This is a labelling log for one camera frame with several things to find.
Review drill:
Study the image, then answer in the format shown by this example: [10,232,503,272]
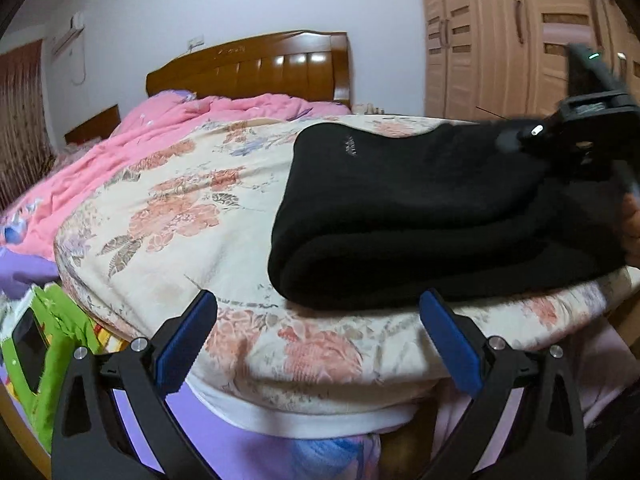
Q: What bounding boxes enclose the wooden headboard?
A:
[146,31,351,108]

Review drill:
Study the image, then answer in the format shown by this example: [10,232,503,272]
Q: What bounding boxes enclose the white air conditioner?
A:
[50,14,85,55]

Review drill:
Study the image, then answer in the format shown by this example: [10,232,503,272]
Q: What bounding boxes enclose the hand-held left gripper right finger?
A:
[419,288,586,480]

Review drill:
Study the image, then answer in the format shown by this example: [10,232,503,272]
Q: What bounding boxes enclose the purple printed bed sheet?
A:
[0,250,386,480]

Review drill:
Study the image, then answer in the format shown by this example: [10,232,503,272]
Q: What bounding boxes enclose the black smartphone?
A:
[11,306,51,393]

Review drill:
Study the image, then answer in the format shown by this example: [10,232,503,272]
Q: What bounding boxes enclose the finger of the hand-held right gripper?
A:
[495,122,551,155]

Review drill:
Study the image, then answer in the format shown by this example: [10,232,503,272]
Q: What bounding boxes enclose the person's right hand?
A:
[620,192,640,257]

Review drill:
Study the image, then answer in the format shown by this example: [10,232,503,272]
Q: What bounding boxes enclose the black pants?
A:
[267,116,632,311]

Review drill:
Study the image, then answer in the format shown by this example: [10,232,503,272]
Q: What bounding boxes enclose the reddish patterned curtain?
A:
[0,40,56,211]

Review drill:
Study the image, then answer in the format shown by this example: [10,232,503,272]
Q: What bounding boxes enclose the pink duvet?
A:
[0,91,351,261]

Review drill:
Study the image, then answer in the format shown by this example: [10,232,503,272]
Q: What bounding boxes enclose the floral quilt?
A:
[52,112,640,401]

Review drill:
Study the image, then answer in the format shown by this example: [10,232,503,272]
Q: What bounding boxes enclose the green cloth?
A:
[0,284,101,451]

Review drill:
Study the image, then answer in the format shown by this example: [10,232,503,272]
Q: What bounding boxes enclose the light wooden wardrobe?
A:
[419,0,640,126]

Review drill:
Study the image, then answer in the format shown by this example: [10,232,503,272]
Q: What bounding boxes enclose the nightstand with floral cover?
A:
[351,102,426,117]

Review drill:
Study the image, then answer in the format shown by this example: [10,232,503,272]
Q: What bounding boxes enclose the low wooden side panel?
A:
[64,105,121,145]

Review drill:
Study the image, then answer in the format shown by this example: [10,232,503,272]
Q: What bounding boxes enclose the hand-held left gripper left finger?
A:
[51,289,221,480]

